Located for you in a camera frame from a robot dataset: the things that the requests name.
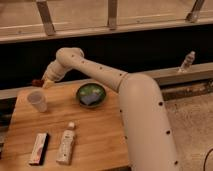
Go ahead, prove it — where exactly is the green ceramic bowl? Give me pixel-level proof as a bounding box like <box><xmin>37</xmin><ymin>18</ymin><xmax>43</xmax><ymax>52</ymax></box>
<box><xmin>76</xmin><ymin>83</ymin><xmax>106</xmax><ymax>108</ymax></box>

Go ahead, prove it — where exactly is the translucent plastic cup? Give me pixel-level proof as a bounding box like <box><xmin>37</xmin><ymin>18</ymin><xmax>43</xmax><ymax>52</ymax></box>
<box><xmin>27</xmin><ymin>91</ymin><xmax>47</xmax><ymax>112</ymax></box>

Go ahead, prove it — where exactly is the white tube with cap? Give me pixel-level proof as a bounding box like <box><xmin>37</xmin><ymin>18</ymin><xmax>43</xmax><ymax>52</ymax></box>
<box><xmin>56</xmin><ymin>122</ymin><xmax>76</xmax><ymax>165</ymax></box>

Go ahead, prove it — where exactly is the clear plastic bottle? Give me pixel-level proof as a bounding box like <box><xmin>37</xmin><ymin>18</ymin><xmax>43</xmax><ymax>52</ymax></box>
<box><xmin>178</xmin><ymin>51</ymin><xmax>195</xmax><ymax>73</ymax></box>

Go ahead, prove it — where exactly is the wooden board table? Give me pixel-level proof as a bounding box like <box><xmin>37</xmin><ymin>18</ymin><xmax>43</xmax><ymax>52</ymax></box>
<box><xmin>0</xmin><ymin>83</ymin><xmax>129</xmax><ymax>171</ymax></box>

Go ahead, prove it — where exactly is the blue sponge in bowl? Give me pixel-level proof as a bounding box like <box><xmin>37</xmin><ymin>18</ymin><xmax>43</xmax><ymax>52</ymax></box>
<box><xmin>81</xmin><ymin>93</ymin><xmax>99</xmax><ymax>105</ymax></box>

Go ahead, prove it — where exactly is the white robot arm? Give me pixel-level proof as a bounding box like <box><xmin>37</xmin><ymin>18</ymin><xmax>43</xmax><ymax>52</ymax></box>
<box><xmin>43</xmin><ymin>48</ymin><xmax>180</xmax><ymax>171</ymax></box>

